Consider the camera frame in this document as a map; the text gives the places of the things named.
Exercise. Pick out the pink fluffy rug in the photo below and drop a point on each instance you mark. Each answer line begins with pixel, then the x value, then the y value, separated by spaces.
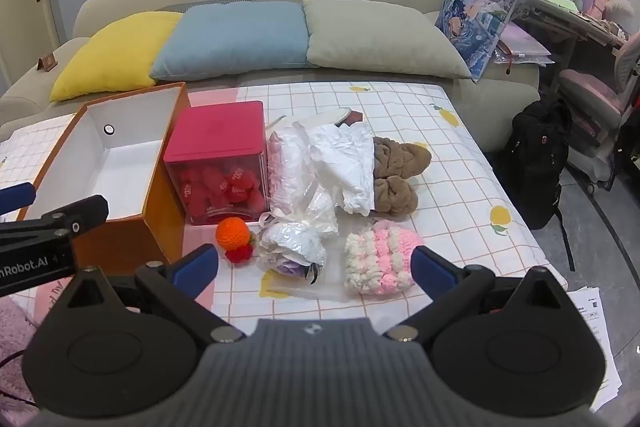
pixel 15 347

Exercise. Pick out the pink and white knit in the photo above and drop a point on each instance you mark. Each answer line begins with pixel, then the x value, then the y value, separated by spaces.
pixel 380 257

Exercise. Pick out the red crochet flower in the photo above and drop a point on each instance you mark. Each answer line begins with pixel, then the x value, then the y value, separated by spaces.
pixel 241 255

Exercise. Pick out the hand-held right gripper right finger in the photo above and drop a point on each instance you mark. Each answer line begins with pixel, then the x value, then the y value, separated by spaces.
pixel 431 271

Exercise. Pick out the small brown stand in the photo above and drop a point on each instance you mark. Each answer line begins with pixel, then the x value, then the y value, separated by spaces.
pixel 46 63

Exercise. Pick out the brown fluffy towel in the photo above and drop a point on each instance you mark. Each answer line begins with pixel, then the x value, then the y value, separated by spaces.
pixel 400 157

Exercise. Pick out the pink desk chair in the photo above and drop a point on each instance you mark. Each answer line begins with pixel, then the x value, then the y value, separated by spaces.
pixel 590 92

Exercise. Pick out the orange cardboard box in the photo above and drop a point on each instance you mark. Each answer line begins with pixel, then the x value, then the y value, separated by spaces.
pixel 165 207

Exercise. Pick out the pink folder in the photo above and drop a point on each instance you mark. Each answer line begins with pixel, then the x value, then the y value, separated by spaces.
pixel 525 44

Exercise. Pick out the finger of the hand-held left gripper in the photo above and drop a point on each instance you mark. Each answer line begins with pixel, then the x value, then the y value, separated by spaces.
pixel 17 198
pixel 85 209

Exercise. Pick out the white bouquet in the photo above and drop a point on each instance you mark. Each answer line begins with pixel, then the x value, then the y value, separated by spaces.
pixel 292 242

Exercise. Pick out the white paper sheets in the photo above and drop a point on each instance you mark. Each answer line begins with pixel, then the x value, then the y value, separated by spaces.
pixel 595 337

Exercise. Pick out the black backpack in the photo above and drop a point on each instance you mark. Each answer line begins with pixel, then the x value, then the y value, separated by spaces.
pixel 535 157

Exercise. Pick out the orange crochet ball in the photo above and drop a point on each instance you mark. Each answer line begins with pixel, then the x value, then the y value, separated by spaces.
pixel 232 233

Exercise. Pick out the grey striped cloth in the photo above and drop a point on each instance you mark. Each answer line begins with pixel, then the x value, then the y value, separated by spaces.
pixel 210 3

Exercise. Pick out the white round pad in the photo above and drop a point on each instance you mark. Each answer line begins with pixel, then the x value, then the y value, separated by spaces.
pixel 342 117

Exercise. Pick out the red-lidded clear box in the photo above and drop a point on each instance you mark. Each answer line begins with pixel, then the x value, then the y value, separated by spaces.
pixel 215 132

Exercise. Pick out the grey desk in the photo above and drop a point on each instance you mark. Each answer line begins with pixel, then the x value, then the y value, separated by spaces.
pixel 565 14

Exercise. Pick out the blue printed pillow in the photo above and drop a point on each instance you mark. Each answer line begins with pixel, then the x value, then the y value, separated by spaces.
pixel 475 17

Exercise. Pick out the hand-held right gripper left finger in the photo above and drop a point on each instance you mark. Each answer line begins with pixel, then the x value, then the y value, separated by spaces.
pixel 197 271

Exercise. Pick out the grey-green pillow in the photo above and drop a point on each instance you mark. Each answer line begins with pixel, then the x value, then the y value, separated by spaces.
pixel 375 37

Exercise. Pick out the yellow pillow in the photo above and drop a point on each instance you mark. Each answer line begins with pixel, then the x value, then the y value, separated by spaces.
pixel 115 52

